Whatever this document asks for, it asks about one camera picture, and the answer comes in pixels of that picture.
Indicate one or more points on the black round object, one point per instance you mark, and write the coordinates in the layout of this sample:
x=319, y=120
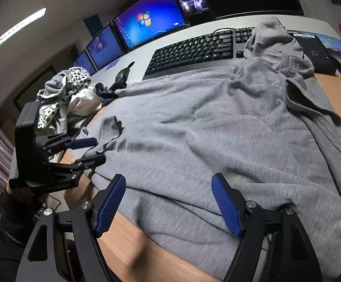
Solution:
x=100, y=87

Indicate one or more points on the small grey cloth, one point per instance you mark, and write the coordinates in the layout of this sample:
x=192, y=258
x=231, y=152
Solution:
x=56, y=83

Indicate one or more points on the dark framed window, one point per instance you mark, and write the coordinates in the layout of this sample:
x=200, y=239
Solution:
x=32, y=94

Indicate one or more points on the spotted white cloth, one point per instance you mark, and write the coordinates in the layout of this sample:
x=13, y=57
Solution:
x=76, y=76

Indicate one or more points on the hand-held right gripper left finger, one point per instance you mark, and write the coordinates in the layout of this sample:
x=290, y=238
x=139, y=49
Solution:
x=110, y=205

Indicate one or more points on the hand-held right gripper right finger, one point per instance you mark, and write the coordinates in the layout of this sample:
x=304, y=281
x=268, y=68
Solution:
x=226, y=208

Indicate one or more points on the monitor with blue desktop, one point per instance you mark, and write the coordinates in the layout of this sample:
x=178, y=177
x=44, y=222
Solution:
x=149, y=17

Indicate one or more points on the black keyboard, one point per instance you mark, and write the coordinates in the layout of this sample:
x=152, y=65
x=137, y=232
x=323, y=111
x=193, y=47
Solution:
x=193, y=51

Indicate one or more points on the blue printed mouse pad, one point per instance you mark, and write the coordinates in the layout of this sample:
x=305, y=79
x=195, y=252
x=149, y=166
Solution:
x=337, y=42

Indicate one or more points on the grey sweatshirt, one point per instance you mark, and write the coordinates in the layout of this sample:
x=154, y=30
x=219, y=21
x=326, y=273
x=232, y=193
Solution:
x=202, y=123

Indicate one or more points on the ceiling light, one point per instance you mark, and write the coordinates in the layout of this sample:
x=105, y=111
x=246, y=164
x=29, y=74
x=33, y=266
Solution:
x=20, y=28

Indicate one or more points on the desk monitor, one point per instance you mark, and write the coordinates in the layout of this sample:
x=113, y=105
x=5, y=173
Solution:
x=82, y=63
x=104, y=47

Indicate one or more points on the blue wall poster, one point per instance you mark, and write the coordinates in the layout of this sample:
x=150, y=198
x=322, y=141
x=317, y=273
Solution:
x=93, y=25

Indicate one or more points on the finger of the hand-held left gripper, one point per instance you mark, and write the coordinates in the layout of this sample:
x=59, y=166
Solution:
x=82, y=143
x=91, y=162

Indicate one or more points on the black card reader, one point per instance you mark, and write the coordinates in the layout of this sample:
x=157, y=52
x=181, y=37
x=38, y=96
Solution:
x=314, y=53

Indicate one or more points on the black pointed object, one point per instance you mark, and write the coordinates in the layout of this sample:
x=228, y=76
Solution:
x=125, y=73

